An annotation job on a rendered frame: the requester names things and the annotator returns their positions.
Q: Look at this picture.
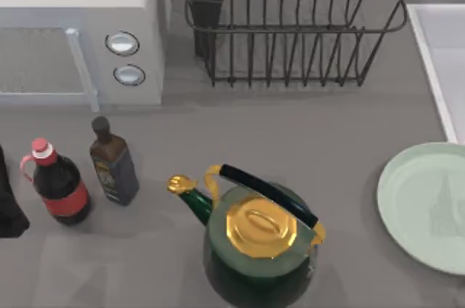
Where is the green and gold kettle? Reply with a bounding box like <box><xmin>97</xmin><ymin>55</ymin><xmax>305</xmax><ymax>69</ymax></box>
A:
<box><xmin>166</xmin><ymin>163</ymin><xmax>327</xmax><ymax>308</ymax></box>

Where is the round microwave knob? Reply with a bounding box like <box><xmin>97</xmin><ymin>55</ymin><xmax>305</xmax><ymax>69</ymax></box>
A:
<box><xmin>105</xmin><ymin>31</ymin><xmax>141</xmax><ymax>57</ymax></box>
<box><xmin>113</xmin><ymin>63</ymin><xmax>147</xmax><ymax>87</ymax></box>

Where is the dark square bottle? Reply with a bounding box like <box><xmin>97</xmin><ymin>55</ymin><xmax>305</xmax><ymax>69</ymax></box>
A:
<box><xmin>89</xmin><ymin>115</ymin><xmax>141</xmax><ymax>207</ymax></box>

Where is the dark bottle with red label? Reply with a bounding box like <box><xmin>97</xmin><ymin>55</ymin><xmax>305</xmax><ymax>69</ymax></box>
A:
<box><xmin>20</xmin><ymin>137</ymin><xmax>92</xmax><ymax>227</ymax></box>

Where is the pale green plate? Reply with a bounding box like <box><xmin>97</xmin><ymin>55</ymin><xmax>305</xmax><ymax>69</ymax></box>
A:
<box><xmin>376</xmin><ymin>142</ymin><xmax>465</xmax><ymax>275</ymax></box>

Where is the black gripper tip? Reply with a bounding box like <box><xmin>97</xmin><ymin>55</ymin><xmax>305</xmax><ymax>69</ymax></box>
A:
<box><xmin>0</xmin><ymin>145</ymin><xmax>31</xmax><ymax>239</ymax></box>

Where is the dark wire dish rack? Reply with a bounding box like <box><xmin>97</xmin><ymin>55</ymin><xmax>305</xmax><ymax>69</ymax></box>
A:
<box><xmin>183</xmin><ymin>0</ymin><xmax>408</xmax><ymax>89</ymax></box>

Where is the microwave door handle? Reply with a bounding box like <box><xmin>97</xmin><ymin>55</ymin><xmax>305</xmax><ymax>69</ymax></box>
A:
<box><xmin>65</xmin><ymin>28</ymin><xmax>100</xmax><ymax>113</ymax></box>

